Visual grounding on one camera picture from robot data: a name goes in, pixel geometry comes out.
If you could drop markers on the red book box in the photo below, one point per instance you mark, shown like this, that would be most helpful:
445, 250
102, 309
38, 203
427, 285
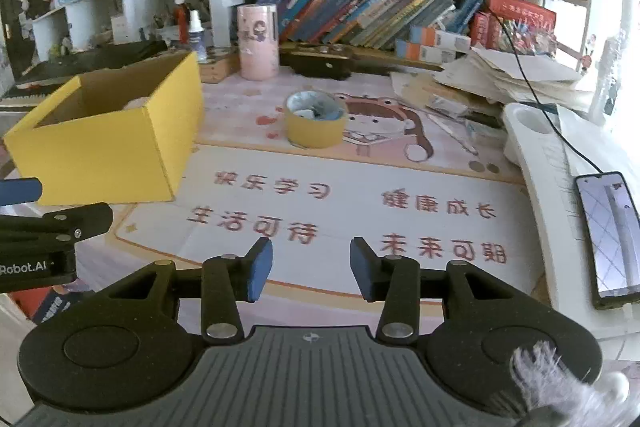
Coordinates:
525, 12

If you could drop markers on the white pen on mat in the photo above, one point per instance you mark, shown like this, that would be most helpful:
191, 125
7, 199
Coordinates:
464, 143

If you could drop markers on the black electric piano keyboard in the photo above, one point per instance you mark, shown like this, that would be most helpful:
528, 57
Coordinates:
44, 78

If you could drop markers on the pile of papers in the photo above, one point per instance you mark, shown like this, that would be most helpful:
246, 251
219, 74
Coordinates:
479, 83

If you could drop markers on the white spray bottle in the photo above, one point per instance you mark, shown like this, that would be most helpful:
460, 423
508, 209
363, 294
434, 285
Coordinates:
196, 36

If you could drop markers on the red cap bottle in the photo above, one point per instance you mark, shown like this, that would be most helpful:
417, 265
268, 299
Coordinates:
182, 17

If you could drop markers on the white lap desk tray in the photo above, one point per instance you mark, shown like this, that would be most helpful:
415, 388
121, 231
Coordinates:
551, 187

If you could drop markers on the yellow cardboard box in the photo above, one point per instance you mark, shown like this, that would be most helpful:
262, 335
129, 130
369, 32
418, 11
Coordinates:
84, 148

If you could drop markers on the yellow tape roll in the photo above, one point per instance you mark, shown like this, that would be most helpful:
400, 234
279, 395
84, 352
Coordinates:
314, 119

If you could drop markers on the orange blue white carton upper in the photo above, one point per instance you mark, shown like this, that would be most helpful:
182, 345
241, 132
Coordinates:
437, 38

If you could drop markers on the wooden chessboard box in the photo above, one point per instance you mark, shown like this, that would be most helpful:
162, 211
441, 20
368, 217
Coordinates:
219, 67

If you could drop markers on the pink cartoon desk mat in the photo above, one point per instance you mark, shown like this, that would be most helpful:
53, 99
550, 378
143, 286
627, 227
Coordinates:
396, 180

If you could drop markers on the orange blue white carton lower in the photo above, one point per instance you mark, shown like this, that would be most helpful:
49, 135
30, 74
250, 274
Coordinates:
424, 54

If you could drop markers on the pink cartoon cylinder container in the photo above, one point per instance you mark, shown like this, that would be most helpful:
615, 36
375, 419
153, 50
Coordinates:
258, 41

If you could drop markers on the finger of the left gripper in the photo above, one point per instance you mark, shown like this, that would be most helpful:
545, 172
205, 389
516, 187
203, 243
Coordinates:
18, 191
79, 223

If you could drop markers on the black smartphone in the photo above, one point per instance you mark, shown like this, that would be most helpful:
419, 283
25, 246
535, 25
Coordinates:
611, 223

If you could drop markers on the orange blue white carton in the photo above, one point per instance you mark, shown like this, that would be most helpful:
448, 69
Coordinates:
437, 38
424, 54

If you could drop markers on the row of leaning books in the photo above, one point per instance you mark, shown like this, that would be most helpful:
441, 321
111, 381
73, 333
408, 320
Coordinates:
372, 24

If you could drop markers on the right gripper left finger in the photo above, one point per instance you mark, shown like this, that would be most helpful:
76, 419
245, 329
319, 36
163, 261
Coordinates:
220, 284

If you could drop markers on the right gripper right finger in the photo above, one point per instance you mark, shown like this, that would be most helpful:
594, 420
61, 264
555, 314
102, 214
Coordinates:
400, 284

